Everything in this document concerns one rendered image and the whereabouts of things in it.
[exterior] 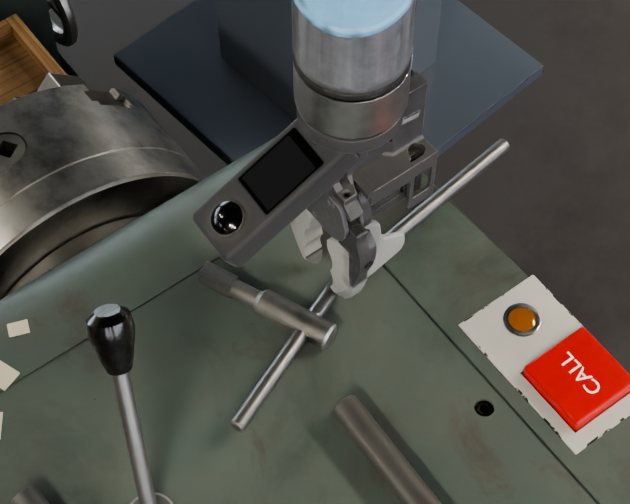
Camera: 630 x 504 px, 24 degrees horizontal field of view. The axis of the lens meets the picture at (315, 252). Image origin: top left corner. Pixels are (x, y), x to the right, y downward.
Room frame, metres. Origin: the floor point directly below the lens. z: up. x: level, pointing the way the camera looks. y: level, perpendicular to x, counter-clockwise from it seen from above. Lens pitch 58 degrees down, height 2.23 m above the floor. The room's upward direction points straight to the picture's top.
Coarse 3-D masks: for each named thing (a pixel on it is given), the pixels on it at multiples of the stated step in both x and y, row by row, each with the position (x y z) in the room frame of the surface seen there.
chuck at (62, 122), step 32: (32, 96) 0.78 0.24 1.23; (64, 96) 0.79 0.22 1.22; (128, 96) 0.83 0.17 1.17; (0, 128) 0.74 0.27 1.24; (32, 128) 0.75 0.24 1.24; (64, 128) 0.75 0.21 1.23; (96, 128) 0.76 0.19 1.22; (128, 128) 0.77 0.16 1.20; (160, 128) 0.81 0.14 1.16; (32, 160) 0.71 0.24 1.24; (64, 160) 0.71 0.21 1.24; (0, 192) 0.68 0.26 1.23
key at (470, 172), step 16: (496, 144) 0.71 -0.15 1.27; (480, 160) 0.69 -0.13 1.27; (496, 160) 0.70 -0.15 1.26; (464, 176) 0.67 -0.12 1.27; (448, 192) 0.66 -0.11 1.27; (416, 208) 0.64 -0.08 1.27; (432, 208) 0.64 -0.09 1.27; (400, 224) 0.63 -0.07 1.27; (416, 224) 0.63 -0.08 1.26; (320, 304) 0.55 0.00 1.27; (304, 336) 0.53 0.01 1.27; (288, 352) 0.51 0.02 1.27; (272, 368) 0.50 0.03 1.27; (256, 384) 0.49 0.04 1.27; (272, 384) 0.49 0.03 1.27; (256, 400) 0.47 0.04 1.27; (240, 416) 0.46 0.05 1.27
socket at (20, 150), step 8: (0, 136) 0.74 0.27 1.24; (8, 136) 0.74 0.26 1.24; (16, 136) 0.74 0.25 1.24; (0, 144) 0.73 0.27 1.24; (8, 144) 0.73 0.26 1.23; (16, 144) 0.73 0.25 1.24; (24, 144) 0.73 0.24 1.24; (0, 152) 0.73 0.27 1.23; (8, 152) 0.73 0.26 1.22; (16, 152) 0.72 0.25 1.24; (24, 152) 0.72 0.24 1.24; (0, 160) 0.71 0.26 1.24; (8, 160) 0.71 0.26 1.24; (16, 160) 0.71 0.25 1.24
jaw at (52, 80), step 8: (48, 80) 0.84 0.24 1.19; (56, 80) 0.83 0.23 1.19; (64, 80) 0.84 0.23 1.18; (72, 80) 0.85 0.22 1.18; (80, 80) 0.85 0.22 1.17; (40, 88) 0.83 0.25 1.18; (48, 88) 0.83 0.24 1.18; (88, 96) 0.81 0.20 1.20; (96, 96) 0.81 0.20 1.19; (104, 96) 0.82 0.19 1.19; (112, 96) 0.83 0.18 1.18; (104, 104) 0.81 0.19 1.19; (112, 104) 0.81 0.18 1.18; (120, 104) 0.82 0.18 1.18
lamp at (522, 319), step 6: (510, 312) 0.55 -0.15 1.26; (516, 312) 0.55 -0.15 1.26; (522, 312) 0.55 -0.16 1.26; (528, 312) 0.55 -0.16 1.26; (510, 318) 0.55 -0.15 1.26; (516, 318) 0.55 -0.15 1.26; (522, 318) 0.55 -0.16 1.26; (528, 318) 0.55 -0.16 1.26; (534, 318) 0.55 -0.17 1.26; (510, 324) 0.54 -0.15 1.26; (516, 324) 0.54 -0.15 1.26; (522, 324) 0.54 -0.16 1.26; (528, 324) 0.54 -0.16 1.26; (534, 324) 0.54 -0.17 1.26; (522, 330) 0.54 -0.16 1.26
